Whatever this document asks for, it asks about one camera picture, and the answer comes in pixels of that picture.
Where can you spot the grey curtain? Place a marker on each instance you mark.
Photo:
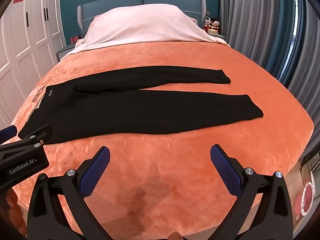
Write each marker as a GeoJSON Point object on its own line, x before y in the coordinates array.
{"type": "Point", "coordinates": [240, 17]}

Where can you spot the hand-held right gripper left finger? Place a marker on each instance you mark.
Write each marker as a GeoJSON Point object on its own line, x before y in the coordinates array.
{"type": "Point", "coordinates": [96, 170]}

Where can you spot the black pants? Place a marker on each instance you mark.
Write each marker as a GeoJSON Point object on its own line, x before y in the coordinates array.
{"type": "Point", "coordinates": [125, 112]}

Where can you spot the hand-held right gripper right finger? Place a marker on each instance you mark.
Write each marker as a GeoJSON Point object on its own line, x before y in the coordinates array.
{"type": "Point", "coordinates": [225, 170]}

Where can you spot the blue nightstand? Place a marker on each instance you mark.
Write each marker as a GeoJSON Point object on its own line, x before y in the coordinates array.
{"type": "Point", "coordinates": [63, 52]}

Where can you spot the blue curtain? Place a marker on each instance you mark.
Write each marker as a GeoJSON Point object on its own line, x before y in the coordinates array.
{"type": "Point", "coordinates": [282, 35]}

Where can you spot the white blanket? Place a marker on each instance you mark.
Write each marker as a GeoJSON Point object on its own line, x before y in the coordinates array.
{"type": "Point", "coordinates": [140, 25]}

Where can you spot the small beige box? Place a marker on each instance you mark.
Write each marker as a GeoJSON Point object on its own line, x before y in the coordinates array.
{"type": "Point", "coordinates": [212, 31]}

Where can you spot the blue padded headboard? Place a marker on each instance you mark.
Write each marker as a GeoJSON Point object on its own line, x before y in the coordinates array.
{"type": "Point", "coordinates": [112, 2]}

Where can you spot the orange plush blanket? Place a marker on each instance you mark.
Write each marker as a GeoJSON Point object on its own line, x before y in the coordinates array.
{"type": "Point", "coordinates": [175, 167]}

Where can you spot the white wardrobe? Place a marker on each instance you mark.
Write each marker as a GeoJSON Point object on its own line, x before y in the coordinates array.
{"type": "Point", "coordinates": [25, 42]}

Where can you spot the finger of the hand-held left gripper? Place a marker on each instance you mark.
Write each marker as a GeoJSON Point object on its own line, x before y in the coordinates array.
{"type": "Point", "coordinates": [7, 133]}
{"type": "Point", "coordinates": [37, 132]}

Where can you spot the pink round fan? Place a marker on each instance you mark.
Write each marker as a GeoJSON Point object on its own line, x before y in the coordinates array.
{"type": "Point", "coordinates": [308, 195]}

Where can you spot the red boxes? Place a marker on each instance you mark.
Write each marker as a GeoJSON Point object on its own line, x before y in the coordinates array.
{"type": "Point", "coordinates": [75, 40]}

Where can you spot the person's left hand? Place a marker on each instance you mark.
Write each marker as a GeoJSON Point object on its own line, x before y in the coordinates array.
{"type": "Point", "coordinates": [10, 202]}

